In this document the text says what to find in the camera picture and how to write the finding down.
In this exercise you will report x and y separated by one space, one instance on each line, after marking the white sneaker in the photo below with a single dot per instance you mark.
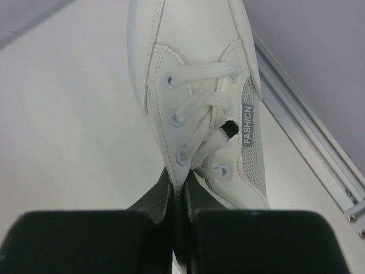
194 72

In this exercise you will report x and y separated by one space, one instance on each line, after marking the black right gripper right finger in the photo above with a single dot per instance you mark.
221 240

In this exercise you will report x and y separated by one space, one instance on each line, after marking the aluminium side floor rail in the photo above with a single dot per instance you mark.
322 153

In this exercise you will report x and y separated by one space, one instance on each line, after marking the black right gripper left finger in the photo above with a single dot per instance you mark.
134 240

